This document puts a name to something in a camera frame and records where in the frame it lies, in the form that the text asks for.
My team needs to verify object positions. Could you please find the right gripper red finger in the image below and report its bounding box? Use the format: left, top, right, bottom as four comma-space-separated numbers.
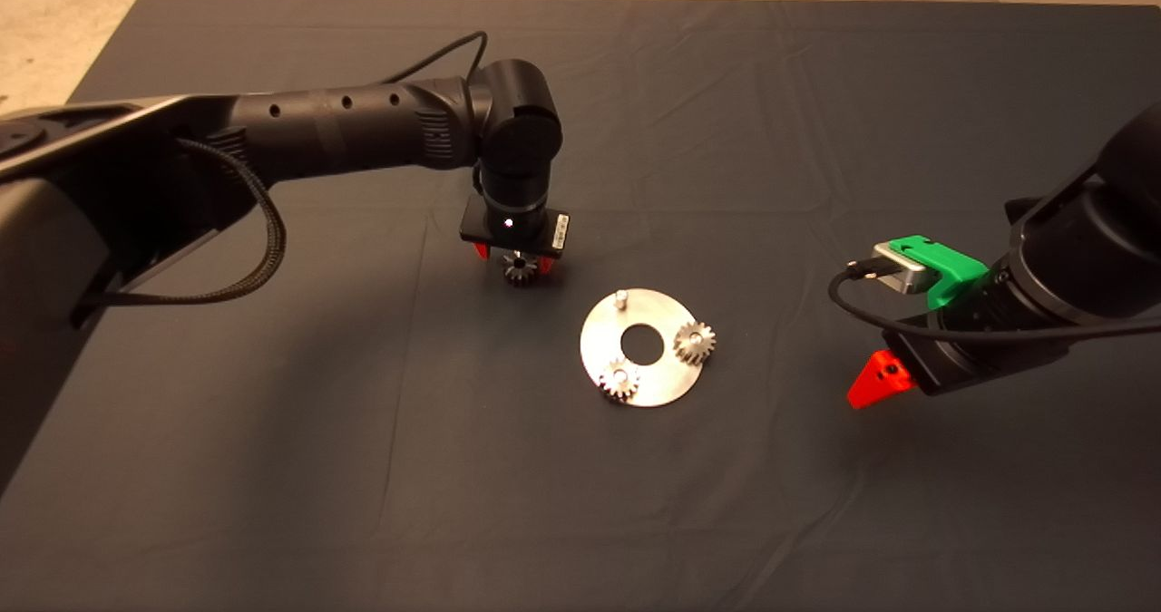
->
846, 350, 918, 412

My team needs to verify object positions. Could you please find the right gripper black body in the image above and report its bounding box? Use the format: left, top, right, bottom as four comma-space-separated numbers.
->
883, 326, 1071, 399

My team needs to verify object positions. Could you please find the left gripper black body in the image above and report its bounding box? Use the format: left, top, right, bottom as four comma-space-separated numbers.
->
459, 196, 571, 260

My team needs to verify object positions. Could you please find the round metal carrier plate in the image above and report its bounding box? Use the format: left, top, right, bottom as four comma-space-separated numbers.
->
580, 287, 706, 407

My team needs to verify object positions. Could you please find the long black braided sleeve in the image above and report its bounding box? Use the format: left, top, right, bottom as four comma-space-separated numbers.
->
75, 137, 288, 306

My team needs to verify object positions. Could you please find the dark grey table cloth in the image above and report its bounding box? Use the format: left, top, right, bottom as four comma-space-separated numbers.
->
0, 0, 1161, 612

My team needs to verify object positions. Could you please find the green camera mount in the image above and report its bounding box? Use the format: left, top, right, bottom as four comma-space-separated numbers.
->
886, 235, 990, 310

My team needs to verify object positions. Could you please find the black camera cable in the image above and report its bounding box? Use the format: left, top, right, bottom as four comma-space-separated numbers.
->
384, 31, 490, 86
827, 261, 1161, 350

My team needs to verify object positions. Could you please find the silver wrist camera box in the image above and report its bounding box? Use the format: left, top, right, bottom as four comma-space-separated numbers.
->
871, 242, 929, 296

